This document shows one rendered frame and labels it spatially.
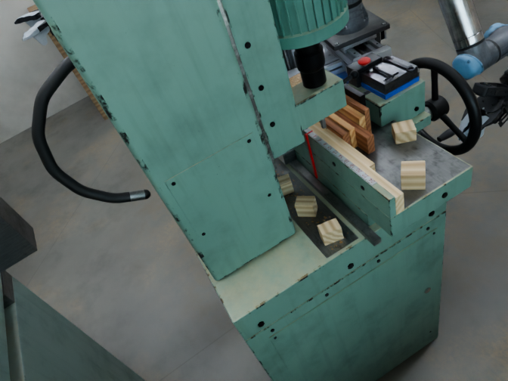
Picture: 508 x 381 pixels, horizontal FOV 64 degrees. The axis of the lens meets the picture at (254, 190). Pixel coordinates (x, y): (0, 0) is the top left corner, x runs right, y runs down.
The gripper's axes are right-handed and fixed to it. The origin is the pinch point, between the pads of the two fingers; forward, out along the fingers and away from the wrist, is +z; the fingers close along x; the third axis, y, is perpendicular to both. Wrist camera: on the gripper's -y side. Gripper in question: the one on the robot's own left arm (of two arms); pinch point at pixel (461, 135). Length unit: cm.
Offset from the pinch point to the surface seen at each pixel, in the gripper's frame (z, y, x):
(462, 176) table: 13.4, -29.9, -23.8
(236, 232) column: 51, -54, -7
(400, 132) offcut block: 13.1, -34.5, -8.4
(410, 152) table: 15.1, -32.0, -12.2
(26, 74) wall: 135, -45, 324
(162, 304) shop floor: 131, 5, 62
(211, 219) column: 50, -62, -7
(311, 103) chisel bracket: 20, -53, 1
